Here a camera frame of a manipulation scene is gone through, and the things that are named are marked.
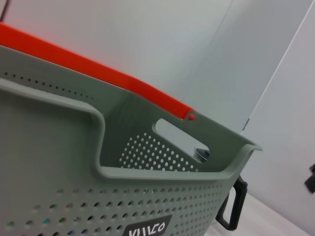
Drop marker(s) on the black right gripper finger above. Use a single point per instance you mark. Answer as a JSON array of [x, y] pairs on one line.
[[310, 184]]

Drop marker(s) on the grey perforated plastic storage bin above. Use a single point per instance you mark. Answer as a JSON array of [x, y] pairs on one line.
[[49, 159]]

